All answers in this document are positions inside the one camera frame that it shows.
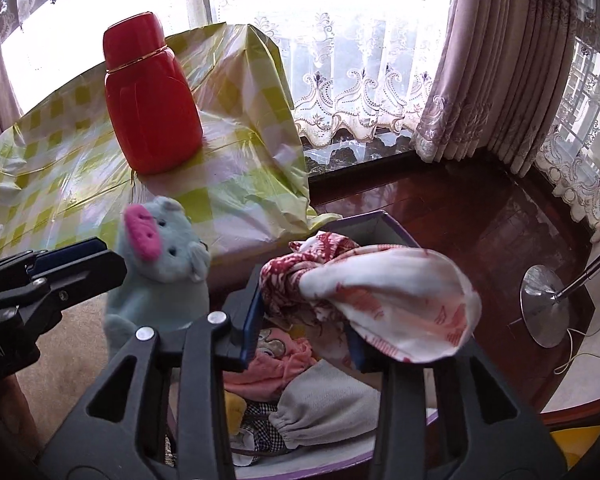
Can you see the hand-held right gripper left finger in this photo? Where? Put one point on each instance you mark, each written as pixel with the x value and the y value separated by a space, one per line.
pixel 252 320

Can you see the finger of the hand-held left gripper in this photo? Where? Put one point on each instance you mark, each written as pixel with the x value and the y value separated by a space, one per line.
pixel 90 277
pixel 75 252

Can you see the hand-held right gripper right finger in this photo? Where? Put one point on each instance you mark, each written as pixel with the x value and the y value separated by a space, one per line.
pixel 357 355

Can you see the salmon pink cloth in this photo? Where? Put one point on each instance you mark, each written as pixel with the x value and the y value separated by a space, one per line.
pixel 280 370

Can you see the grey sock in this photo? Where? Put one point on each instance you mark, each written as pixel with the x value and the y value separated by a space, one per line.
pixel 320 400

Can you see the white cloth red print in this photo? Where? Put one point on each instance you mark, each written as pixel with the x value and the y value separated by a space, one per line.
pixel 390 300

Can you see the light blue pig plush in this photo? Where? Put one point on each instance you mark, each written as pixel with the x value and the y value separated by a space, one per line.
pixel 165 270

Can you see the yellow sponge block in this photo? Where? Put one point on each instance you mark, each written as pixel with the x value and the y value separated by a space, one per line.
pixel 234 410

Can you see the black white gingham cloth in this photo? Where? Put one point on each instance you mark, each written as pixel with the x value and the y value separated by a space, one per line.
pixel 260 425

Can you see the white box purple rim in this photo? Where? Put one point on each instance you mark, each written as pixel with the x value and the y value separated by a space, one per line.
pixel 375 225

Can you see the green checked plastic tablecloth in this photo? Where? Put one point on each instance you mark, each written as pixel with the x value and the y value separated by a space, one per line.
pixel 230 195

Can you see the red thermos flask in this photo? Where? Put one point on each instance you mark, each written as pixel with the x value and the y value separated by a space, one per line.
pixel 150 110

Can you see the floor lamp base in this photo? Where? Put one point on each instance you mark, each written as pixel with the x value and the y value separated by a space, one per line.
pixel 545 305

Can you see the yellow object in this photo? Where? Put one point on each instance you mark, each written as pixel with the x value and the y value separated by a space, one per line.
pixel 570 450

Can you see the white lace sheer curtain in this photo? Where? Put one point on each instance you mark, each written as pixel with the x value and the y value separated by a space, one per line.
pixel 575 175
pixel 355 95

